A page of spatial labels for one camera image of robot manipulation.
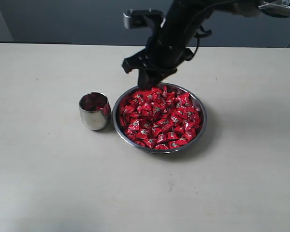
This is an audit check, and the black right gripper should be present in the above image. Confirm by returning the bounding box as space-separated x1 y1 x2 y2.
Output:
122 14 203 89

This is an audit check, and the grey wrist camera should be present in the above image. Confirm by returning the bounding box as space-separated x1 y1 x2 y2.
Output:
123 9 164 30

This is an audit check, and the red wrapped candy top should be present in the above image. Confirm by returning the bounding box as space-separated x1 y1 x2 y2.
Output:
151 87 163 96

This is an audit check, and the red candy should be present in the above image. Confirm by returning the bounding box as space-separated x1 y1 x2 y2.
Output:
154 138 170 150
151 87 163 96
128 119 140 131
177 92 192 107
83 101 104 112

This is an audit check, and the stainless steel cup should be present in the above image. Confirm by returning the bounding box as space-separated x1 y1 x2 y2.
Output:
79 92 111 131

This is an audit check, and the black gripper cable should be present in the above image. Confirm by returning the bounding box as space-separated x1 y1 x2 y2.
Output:
183 21 213 61

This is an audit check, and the red wrapped candy front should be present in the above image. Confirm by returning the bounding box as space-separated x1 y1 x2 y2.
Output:
154 138 170 150

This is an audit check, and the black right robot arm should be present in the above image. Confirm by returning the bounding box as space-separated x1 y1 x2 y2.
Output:
122 0 290 89

